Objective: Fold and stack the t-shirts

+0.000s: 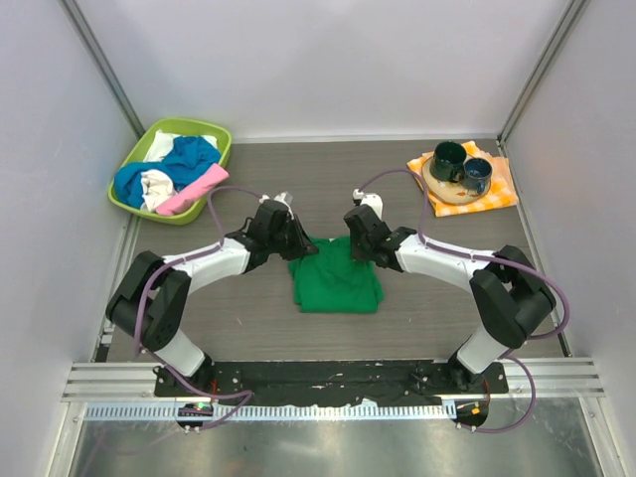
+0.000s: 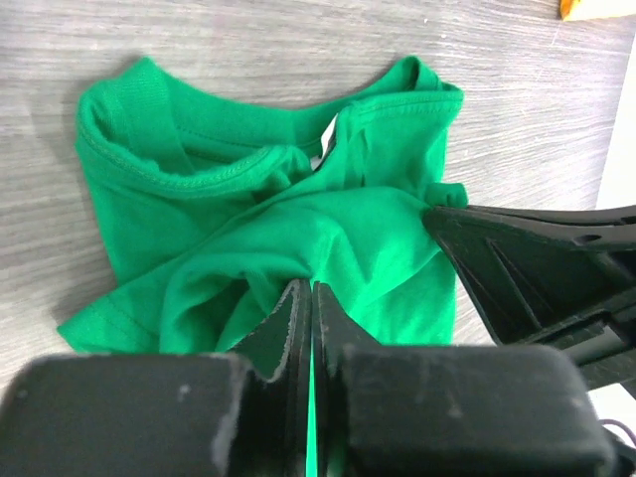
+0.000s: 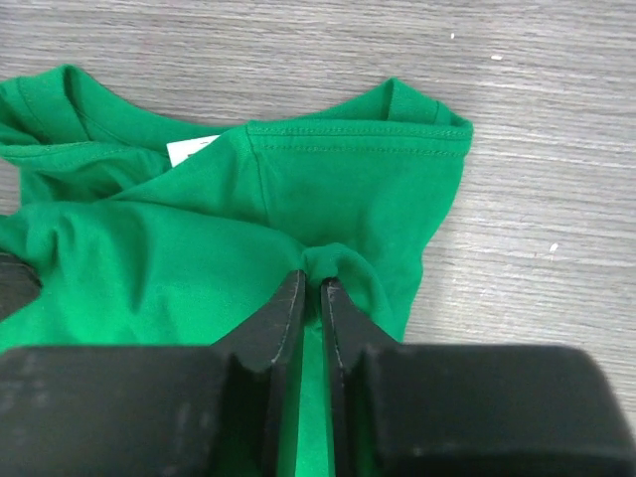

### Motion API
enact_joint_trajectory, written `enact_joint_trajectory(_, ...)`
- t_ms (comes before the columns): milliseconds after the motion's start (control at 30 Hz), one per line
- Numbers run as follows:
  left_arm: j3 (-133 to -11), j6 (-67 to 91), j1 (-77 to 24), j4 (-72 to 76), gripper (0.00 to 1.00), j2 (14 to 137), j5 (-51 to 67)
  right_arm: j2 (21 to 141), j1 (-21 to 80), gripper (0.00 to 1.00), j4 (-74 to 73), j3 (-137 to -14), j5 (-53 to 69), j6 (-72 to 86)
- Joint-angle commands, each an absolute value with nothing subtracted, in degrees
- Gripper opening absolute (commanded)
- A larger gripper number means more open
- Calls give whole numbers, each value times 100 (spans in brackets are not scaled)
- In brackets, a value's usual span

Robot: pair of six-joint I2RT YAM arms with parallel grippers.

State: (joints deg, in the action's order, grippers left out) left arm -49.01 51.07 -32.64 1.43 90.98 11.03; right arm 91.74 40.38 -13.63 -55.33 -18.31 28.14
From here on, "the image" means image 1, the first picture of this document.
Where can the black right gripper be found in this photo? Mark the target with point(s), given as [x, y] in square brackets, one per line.
[357, 253]

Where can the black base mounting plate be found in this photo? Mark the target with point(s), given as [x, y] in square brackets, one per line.
[338, 383]

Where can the aluminium frame rail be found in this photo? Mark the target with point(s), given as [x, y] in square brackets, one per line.
[553, 378]

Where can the white t shirt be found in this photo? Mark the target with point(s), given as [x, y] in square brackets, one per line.
[157, 188]

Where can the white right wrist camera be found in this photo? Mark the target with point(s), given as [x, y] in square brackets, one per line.
[374, 201]

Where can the white slotted cable duct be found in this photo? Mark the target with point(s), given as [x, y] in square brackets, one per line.
[198, 411]

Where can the green t shirt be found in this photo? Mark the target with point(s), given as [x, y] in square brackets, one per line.
[332, 282]

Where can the dark blue mug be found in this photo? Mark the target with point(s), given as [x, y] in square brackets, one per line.
[478, 171]

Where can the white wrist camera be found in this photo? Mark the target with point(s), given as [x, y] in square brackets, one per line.
[374, 201]
[284, 198]

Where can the pink t shirt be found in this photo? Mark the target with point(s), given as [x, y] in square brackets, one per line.
[184, 200]

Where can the dark green mug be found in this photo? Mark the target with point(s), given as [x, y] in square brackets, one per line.
[447, 162]

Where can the orange checkered cloth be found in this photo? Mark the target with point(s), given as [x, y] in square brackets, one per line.
[501, 195]

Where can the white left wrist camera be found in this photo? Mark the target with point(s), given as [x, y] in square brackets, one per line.
[284, 198]

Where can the blue t shirt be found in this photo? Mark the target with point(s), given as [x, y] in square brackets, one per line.
[183, 158]

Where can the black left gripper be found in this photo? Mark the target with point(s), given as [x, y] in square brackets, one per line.
[303, 245]

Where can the beige ceramic plate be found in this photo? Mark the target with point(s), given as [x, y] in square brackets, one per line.
[449, 193]

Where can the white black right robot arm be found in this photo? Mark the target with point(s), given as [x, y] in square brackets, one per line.
[511, 298]

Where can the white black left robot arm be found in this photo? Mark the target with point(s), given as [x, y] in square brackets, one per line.
[149, 302]

